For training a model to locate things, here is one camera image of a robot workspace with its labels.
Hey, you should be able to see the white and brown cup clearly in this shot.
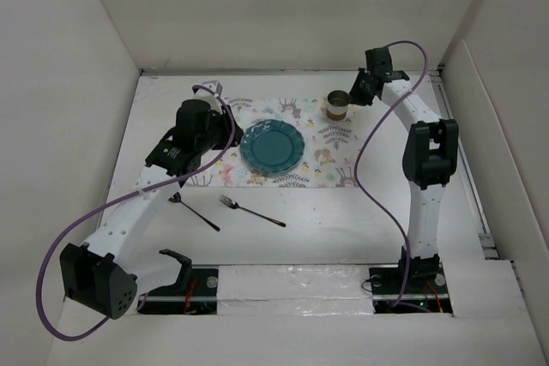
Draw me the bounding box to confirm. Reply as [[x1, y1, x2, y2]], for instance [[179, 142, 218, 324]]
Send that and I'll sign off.
[[325, 90, 351, 121]]

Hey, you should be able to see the teal scalloped plate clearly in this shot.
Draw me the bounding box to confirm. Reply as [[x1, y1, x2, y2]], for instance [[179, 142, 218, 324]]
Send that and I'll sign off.
[[239, 119, 305, 176]]

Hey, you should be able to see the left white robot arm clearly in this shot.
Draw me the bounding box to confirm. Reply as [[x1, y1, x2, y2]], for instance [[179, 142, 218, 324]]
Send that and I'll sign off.
[[60, 81, 243, 319]]

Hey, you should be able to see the black fork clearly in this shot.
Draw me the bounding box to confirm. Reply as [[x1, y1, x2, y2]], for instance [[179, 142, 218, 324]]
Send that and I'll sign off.
[[219, 195, 287, 227]]

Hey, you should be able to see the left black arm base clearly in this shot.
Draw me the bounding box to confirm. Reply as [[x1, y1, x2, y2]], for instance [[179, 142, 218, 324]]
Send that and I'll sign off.
[[136, 249, 219, 315]]

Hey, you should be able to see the black spoon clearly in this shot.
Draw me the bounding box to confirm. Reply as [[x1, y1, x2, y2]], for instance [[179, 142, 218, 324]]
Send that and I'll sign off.
[[168, 192, 220, 232]]

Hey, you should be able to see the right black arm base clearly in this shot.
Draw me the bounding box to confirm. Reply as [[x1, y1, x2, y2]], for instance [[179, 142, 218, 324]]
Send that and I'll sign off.
[[360, 251, 453, 315]]

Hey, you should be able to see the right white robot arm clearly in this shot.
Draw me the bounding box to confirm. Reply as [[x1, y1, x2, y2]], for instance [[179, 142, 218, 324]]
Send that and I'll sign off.
[[350, 45, 459, 292]]

